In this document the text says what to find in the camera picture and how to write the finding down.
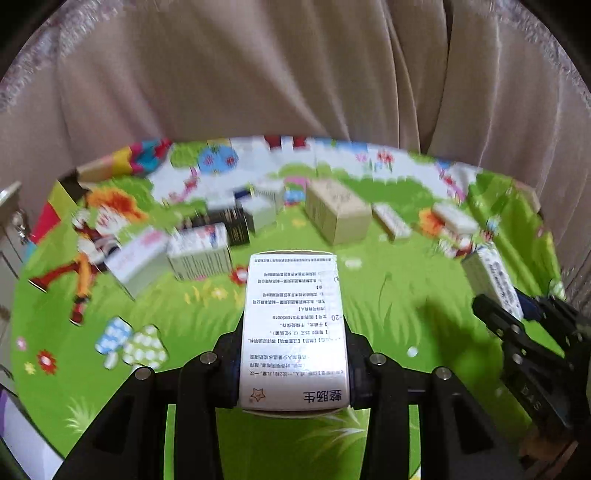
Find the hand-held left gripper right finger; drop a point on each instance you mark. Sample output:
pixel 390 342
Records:
pixel 358 369

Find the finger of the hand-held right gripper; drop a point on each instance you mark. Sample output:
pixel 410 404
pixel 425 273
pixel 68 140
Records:
pixel 501 323
pixel 556 318

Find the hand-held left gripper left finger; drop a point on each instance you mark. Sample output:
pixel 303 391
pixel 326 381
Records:
pixel 228 369

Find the white box grey dotted print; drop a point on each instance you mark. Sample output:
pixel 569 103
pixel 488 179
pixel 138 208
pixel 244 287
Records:
pixel 491 277

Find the white medicine box black text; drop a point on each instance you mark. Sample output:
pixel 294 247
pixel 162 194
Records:
pixel 291 323

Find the cartoon printed tablecloth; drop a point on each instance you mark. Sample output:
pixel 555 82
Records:
pixel 397 295

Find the small white flat box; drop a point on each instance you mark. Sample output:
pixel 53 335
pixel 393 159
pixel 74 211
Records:
pixel 455 219

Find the white box blue red print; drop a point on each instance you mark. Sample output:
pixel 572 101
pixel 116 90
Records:
pixel 201 254

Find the narrow white box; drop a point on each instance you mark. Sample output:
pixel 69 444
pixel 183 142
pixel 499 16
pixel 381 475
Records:
pixel 391 221

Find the beige cardboard box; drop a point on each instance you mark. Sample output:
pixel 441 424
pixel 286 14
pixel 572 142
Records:
pixel 339 214

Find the plain white box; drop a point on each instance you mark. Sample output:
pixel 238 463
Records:
pixel 261 214

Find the dark blue box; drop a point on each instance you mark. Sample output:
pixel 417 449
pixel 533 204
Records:
pixel 242 194

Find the white box text side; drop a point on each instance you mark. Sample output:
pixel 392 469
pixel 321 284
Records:
pixel 270 196

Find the white and purple fabric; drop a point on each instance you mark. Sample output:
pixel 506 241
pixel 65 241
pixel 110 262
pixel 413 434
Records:
pixel 23 429

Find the grey lace curtain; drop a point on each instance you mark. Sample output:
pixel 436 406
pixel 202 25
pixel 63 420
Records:
pixel 27 74
pixel 577 87

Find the beige sofa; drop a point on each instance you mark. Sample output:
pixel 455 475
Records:
pixel 277 69

